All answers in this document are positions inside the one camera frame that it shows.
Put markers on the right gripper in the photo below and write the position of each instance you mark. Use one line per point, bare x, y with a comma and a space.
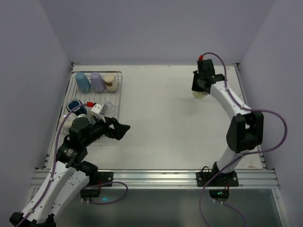
196, 84

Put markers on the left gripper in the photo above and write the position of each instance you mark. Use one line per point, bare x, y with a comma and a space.
108, 128

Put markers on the light green ceramic mug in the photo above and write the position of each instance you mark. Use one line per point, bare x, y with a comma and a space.
199, 95

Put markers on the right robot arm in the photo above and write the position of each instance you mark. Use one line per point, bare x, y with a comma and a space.
246, 127

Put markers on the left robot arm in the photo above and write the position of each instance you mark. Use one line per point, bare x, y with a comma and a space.
69, 174

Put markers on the clear glass cup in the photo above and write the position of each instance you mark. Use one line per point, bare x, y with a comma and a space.
111, 107

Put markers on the beige cup with brown band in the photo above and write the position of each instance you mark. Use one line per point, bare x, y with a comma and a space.
110, 82

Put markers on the lavender plastic cup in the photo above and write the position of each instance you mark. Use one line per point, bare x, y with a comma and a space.
97, 82

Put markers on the white pearly round cup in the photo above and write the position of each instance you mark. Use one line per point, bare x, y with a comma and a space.
68, 123

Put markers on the dark blue mug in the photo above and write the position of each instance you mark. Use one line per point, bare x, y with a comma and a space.
76, 103

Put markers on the light blue plastic cup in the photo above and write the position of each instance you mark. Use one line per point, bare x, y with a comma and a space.
83, 82

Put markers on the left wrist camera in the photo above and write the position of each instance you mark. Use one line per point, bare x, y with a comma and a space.
98, 111

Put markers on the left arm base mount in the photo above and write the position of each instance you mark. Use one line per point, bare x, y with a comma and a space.
89, 192

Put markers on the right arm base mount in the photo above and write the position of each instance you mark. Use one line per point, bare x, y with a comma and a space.
225, 181

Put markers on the aluminium mounting rail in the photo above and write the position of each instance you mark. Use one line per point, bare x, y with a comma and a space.
186, 179

